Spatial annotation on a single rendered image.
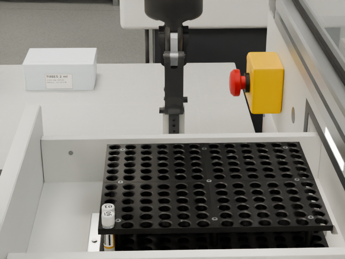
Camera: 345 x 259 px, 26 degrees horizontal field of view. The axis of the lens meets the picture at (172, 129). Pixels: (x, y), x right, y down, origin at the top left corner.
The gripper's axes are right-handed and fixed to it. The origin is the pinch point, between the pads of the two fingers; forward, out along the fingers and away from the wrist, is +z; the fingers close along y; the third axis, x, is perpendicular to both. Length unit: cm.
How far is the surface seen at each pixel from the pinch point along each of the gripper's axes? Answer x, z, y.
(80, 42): -47, 85, -277
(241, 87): 9.9, -3.3, -7.2
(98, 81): -13.9, 7.9, -37.0
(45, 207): -14.7, 0.2, 20.0
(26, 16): -83, 85, -323
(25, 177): -15.6, -6.7, 25.1
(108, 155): -7.4, -6.2, 19.4
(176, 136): 0.3, -5.6, 13.5
